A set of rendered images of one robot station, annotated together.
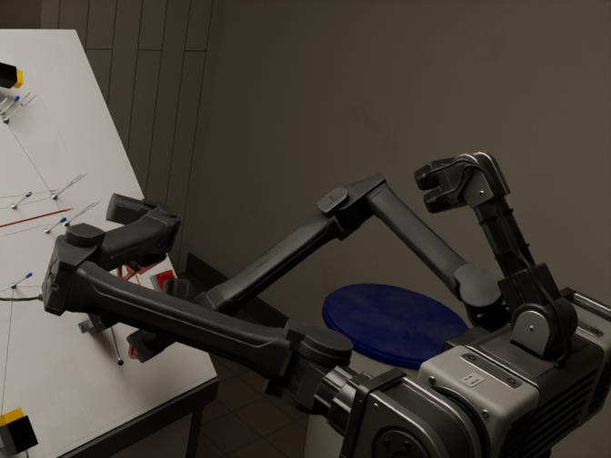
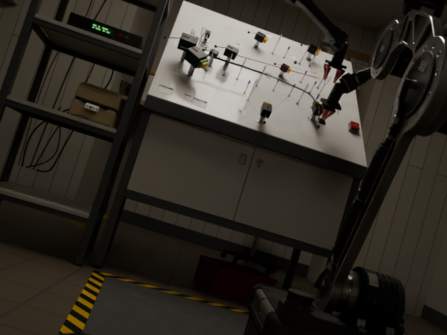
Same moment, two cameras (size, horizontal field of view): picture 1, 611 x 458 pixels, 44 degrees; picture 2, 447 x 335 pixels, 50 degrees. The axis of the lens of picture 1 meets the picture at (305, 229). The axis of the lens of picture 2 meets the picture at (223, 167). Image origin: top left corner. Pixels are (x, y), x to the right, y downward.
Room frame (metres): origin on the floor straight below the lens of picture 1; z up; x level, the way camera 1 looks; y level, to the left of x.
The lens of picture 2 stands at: (-0.45, -1.20, 0.48)
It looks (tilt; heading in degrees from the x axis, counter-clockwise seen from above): 4 degrees up; 48
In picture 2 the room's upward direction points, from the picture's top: 17 degrees clockwise
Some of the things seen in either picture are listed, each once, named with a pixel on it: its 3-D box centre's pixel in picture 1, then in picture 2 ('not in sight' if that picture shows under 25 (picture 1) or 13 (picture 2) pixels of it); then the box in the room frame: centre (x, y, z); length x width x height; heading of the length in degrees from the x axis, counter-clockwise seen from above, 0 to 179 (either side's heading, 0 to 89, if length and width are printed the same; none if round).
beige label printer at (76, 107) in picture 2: not in sight; (97, 106); (0.61, 1.07, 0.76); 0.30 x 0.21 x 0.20; 60
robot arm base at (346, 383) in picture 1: (354, 404); not in sight; (0.83, -0.11, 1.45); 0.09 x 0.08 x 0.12; 140
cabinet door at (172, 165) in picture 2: not in sight; (192, 167); (1.00, 0.66, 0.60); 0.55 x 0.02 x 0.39; 147
